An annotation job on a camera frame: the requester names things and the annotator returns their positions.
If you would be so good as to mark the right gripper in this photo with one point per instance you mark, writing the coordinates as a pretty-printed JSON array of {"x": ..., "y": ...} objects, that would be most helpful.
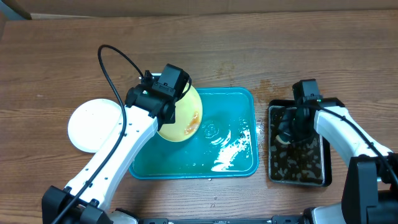
[{"x": 285, "y": 128}]

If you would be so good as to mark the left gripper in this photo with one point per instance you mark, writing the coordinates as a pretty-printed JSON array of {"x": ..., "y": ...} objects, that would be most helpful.
[{"x": 173, "y": 121}]

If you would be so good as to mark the yellow green sponge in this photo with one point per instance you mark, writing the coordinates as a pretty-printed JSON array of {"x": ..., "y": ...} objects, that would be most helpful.
[{"x": 280, "y": 140}]

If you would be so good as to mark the green rimmed plate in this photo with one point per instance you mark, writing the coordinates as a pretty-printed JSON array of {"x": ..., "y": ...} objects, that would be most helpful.
[{"x": 188, "y": 116}]

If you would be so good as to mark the white plate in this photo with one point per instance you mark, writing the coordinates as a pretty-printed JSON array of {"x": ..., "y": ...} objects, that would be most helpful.
[{"x": 91, "y": 124}]

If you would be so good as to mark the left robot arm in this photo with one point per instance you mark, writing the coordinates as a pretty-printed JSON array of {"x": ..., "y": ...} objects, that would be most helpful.
[{"x": 114, "y": 135}]

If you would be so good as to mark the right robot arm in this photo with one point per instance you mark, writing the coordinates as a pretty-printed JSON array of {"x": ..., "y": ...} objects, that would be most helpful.
[{"x": 370, "y": 191}]

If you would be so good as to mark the black water tray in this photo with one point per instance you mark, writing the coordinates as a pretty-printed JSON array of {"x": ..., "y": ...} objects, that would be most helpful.
[{"x": 301, "y": 163}]

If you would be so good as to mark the teal plastic tray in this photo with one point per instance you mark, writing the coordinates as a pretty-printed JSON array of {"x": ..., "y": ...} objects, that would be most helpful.
[{"x": 225, "y": 144}]

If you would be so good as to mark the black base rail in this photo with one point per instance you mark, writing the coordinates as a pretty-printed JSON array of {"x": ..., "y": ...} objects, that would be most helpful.
[{"x": 276, "y": 219}]

